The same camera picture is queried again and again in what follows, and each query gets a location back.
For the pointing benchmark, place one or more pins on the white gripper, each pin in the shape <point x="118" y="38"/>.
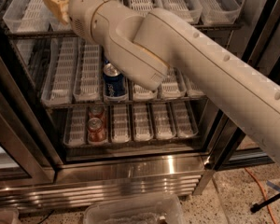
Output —
<point x="84" y="11"/>

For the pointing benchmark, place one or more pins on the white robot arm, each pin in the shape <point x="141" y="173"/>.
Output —
<point x="144" y="48"/>

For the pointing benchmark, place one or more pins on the top shelf tray one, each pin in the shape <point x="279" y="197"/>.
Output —
<point x="24" y="16"/>

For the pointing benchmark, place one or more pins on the shelf tray one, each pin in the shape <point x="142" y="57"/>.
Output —
<point x="61" y="74"/>
<point x="24" y="16"/>
<point x="75" y="131"/>

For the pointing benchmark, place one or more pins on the middle shelf tray two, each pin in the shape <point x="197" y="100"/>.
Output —
<point x="87" y="83"/>

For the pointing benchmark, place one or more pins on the middle shelf tray one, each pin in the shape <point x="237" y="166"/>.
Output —
<point x="61" y="74"/>

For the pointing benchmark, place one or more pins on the front blue pepsi can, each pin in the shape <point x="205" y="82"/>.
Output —
<point x="114" y="81"/>

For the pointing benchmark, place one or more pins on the top shelf tray five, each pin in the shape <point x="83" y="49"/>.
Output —
<point x="188" y="10"/>

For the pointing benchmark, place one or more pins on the shelf tray five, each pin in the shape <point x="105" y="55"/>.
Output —
<point x="173" y="86"/>
<point x="188" y="10"/>
<point x="164" y="125"/>

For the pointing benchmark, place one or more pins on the middle shelf tray three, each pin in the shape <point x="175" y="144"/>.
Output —
<point x="117" y="98"/>

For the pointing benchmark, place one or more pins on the bottom shelf tray two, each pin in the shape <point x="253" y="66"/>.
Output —
<point x="99" y="143"/>

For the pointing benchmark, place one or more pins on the middle shelf tray four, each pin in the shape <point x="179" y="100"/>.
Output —
<point x="141" y="94"/>

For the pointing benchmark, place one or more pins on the rear red soda can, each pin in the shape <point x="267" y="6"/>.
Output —
<point x="98" y="112"/>

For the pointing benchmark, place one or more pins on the red soda can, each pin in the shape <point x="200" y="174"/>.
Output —
<point x="98" y="112"/>
<point x="96" y="130"/>

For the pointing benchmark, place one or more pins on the bottom shelf tray three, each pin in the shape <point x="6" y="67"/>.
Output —
<point x="120" y="128"/>

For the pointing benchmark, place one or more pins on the stainless steel fridge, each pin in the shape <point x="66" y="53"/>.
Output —
<point x="38" y="171"/>

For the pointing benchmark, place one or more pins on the middle shelf tray five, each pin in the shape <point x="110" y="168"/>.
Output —
<point x="173" y="86"/>

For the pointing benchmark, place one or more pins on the bottom shelf tray one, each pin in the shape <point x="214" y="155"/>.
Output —
<point x="75" y="131"/>

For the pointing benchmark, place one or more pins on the front red soda can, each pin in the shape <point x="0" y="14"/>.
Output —
<point x="96" y="130"/>

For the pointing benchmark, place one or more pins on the top shelf tray six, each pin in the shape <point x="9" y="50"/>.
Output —
<point x="219" y="12"/>

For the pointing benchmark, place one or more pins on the shelf tray six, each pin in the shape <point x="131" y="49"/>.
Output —
<point x="192" y="89"/>
<point x="184" y="121"/>
<point x="219" y="12"/>

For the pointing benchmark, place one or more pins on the bottom shelf tray four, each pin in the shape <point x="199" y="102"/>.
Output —
<point x="142" y="123"/>

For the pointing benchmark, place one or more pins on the middle shelf tray six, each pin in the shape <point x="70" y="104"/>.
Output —
<point x="192" y="89"/>

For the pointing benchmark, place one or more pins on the bottom shelf tray five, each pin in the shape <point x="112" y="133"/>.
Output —
<point x="164" y="125"/>

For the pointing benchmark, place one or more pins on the bottom shelf tray six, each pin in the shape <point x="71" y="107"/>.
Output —
<point x="184" y="121"/>

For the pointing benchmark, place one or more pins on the open fridge glass door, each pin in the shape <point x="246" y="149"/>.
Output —
<point x="257" y="42"/>

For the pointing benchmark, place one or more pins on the small clear container corner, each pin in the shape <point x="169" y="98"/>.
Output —
<point x="9" y="216"/>

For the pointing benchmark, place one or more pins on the clear plastic bin on floor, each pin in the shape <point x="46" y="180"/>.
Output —
<point x="145" y="209"/>

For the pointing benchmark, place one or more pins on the black stand leg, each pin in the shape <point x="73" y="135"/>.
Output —
<point x="257" y="206"/>

